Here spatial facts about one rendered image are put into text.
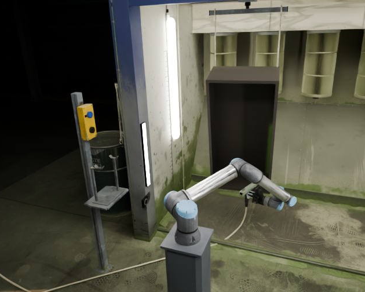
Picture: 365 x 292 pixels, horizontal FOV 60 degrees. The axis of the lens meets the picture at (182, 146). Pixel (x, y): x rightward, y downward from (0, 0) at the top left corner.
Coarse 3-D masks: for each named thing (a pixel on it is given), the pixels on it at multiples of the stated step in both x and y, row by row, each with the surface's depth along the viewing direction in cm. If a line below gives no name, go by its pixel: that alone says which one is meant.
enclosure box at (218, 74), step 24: (216, 72) 280; (240, 72) 275; (264, 72) 270; (216, 96) 311; (240, 96) 304; (264, 96) 298; (216, 120) 326; (240, 120) 318; (264, 120) 311; (216, 144) 342; (240, 144) 334; (264, 144) 326; (216, 168) 356; (264, 168) 343; (264, 192) 317
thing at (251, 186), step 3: (252, 183) 313; (249, 186) 308; (252, 186) 308; (255, 186) 314; (243, 189) 299; (246, 189) 301; (249, 189) 304; (240, 192) 297; (243, 192) 296; (246, 192) 300; (240, 195) 298; (243, 195) 298; (246, 195) 306; (246, 198) 307; (246, 201) 308; (246, 204) 310
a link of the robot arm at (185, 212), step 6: (180, 204) 220; (186, 204) 220; (192, 204) 220; (174, 210) 222; (180, 210) 214; (186, 210) 213; (192, 210) 214; (174, 216) 222; (180, 216) 214; (186, 216) 213; (192, 216) 214; (180, 222) 216; (186, 222) 215; (192, 222) 216; (180, 228) 218; (186, 228) 216; (192, 228) 217
